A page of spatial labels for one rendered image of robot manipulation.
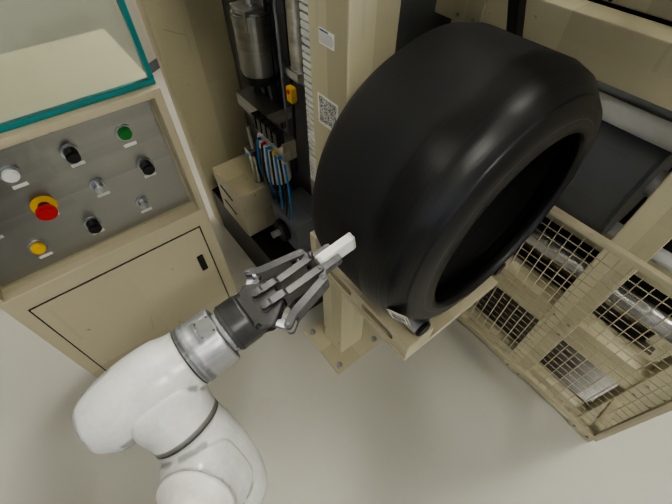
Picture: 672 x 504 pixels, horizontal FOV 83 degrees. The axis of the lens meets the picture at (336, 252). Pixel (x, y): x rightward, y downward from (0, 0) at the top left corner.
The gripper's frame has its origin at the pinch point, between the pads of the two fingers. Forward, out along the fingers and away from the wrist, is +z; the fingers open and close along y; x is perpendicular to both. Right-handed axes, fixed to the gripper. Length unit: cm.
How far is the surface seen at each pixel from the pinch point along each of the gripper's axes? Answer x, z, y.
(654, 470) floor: 134, 73, -86
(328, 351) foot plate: 123, 2, 31
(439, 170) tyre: -12.1, 14.6, -6.3
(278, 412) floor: 120, -31, 22
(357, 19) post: -16.4, 27.9, 26.5
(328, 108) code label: 2.4, 23.1, 32.7
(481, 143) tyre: -14.4, 20.1, -8.0
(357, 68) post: -7.6, 27.2, 26.5
